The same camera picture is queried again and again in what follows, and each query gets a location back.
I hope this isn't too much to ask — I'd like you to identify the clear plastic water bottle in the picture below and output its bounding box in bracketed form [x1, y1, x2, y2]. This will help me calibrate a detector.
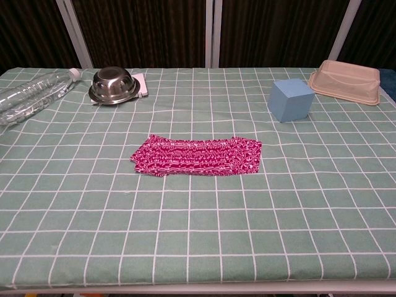
[0, 67, 81, 126]

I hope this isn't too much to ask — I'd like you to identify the blue foam cube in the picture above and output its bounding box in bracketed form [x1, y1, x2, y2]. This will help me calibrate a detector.
[267, 78, 316, 124]

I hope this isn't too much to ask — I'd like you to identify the white square pad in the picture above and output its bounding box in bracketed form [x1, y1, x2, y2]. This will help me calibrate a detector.
[131, 72, 150, 99]

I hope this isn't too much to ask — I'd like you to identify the beige plastic food container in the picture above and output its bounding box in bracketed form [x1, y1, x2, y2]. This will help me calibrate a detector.
[308, 59, 381, 106]

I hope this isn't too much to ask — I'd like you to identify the green checked tablecloth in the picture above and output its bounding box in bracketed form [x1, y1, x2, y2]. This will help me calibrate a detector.
[0, 67, 396, 289]

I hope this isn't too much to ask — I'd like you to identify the stainless steel bowl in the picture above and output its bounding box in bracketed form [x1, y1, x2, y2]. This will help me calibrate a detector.
[88, 66, 140, 105]

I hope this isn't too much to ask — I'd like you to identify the pink knitted cloth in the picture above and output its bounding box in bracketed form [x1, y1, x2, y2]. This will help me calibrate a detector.
[129, 134, 263, 178]

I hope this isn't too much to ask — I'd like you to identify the dark blue table cover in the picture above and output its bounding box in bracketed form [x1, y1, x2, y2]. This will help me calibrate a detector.
[379, 67, 396, 105]

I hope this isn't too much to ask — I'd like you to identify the white frame post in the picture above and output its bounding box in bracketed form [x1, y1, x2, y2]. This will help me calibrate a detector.
[55, 0, 94, 69]
[327, 0, 363, 62]
[205, 0, 223, 69]

